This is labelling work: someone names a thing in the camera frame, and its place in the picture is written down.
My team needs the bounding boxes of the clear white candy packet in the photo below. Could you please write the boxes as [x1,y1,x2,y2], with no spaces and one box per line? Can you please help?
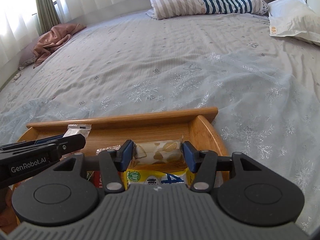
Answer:
[63,124,92,139]

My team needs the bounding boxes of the yellow snack packet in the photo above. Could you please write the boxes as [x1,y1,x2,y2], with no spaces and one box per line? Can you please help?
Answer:
[120,168,195,190]

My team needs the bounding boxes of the cream nougat snack packet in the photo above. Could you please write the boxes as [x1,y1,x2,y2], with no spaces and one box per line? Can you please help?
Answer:
[96,139,183,168]

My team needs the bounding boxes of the large red peanut bag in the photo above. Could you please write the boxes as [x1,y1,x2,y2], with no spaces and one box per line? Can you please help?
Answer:
[87,171,103,188]

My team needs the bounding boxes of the wooden serving tray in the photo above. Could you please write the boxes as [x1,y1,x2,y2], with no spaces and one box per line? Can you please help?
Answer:
[0,106,230,235]

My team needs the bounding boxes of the purple pillow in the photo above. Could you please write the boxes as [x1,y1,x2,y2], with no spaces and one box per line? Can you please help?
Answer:
[18,39,38,69]

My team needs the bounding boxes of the blue snowflake bedspread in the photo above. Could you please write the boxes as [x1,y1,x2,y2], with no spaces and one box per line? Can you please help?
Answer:
[1,12,319,233]

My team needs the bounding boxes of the pink crumpled cloth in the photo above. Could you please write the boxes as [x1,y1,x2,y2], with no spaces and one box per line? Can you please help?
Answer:
[33,23,87,68]

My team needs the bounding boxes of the green curtain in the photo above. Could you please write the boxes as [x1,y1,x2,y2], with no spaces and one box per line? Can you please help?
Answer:
[35,0,61,34]

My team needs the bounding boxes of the striped pillow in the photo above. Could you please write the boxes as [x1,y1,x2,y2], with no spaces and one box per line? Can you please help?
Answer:
[146,0,269,20]

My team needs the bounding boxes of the white pillow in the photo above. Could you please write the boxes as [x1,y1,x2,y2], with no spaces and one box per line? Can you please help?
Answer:
[268,0,319,46]

